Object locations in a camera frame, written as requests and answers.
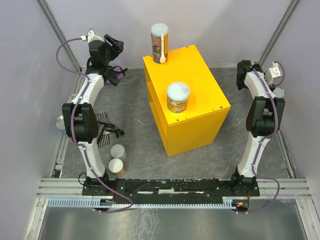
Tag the clear jar orange contents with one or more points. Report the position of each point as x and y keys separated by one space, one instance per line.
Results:
x=116 y=166

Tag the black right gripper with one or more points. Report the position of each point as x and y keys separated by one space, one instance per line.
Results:
x=240 y=81

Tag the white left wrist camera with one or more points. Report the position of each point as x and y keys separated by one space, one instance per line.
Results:
x=90 y=37

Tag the tall porridge can with spoon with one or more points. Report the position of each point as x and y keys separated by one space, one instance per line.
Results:
x=159 y=42

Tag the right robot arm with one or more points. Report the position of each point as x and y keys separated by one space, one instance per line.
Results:
x=263 y=120

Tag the wide yellow label can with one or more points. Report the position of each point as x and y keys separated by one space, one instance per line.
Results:
x=177 y=97

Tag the blue yellow tin can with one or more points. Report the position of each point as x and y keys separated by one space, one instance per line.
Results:
x=61 y=125

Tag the yellow cabinet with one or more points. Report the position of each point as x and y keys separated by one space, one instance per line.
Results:
x=207 y=105

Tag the purple black pouch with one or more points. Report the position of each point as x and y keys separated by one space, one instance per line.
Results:
x=115 y=73

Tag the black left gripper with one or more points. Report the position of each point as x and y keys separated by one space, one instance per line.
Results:
x=113 y=43

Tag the black white striped cloth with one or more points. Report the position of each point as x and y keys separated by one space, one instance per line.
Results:
x=105 y=127

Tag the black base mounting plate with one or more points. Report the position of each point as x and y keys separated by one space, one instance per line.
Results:
x=169 y=191

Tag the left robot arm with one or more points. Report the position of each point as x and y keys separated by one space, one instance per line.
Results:
x=80 y=121

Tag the blue tin can upper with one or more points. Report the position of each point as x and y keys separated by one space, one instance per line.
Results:
x=71 y=98

